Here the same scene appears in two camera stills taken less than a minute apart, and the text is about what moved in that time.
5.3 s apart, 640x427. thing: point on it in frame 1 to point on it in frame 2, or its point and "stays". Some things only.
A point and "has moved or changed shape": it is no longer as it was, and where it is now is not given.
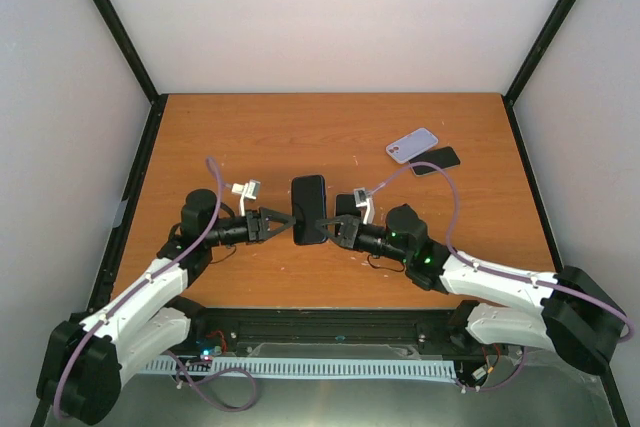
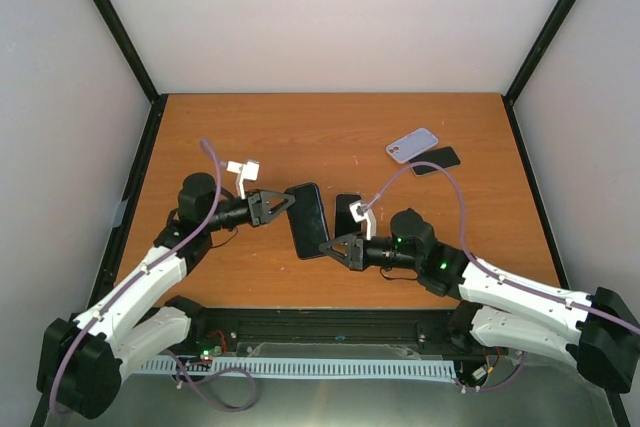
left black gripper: [258, 228] to [259, 209]
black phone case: [309, 204] has moved or changed shape
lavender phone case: [411, 145] stays
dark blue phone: [308, 206] has moved or changed shape
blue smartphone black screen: [346, 205] stays
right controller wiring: [483, 371] stays
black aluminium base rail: [436, 332] stays
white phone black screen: [442, 156] stays
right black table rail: [533, 182] stays
